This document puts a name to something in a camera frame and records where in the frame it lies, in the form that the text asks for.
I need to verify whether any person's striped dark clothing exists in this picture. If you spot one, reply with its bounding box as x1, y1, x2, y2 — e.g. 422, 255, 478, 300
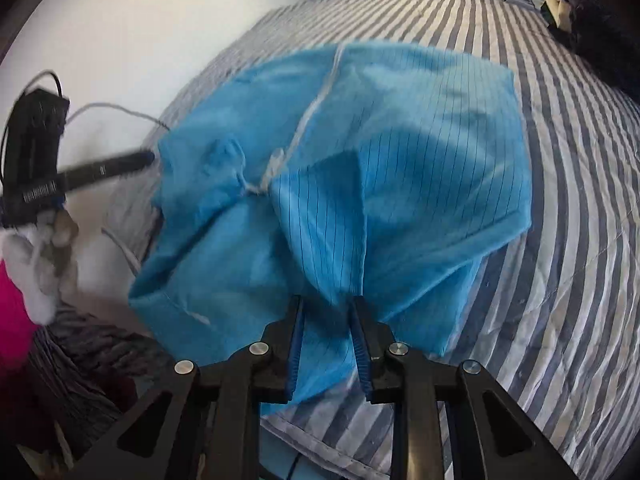
0, 307, 171, 480

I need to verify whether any person's left forearm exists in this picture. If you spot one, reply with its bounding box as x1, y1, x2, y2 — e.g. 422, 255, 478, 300
0, 259, 43, 376

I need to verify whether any bed with striped sheet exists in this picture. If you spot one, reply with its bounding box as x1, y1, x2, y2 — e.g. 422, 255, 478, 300
100, 0, 640, 480

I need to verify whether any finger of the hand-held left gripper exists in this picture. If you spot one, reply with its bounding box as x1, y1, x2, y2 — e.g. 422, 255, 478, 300
55, 151, 156, 193

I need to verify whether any light blue work coat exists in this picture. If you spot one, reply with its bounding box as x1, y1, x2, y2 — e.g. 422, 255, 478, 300
127, 42, 533, 418

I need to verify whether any person's left hand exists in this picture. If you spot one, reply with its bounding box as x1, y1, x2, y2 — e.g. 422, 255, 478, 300
0, 210, 81, 326

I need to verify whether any beige folded garment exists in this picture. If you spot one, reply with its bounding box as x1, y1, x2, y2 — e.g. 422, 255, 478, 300
540, 0, 573, 31

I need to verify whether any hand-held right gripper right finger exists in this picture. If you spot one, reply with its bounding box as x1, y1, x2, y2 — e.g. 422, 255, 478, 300
349, 297, 583, 480

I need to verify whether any navy puffer jacket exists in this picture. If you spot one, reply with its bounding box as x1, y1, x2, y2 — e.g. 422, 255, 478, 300
565, 0, 640, 103

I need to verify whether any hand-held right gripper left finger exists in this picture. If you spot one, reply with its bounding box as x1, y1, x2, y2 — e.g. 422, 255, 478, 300
70, 294, 305, 480

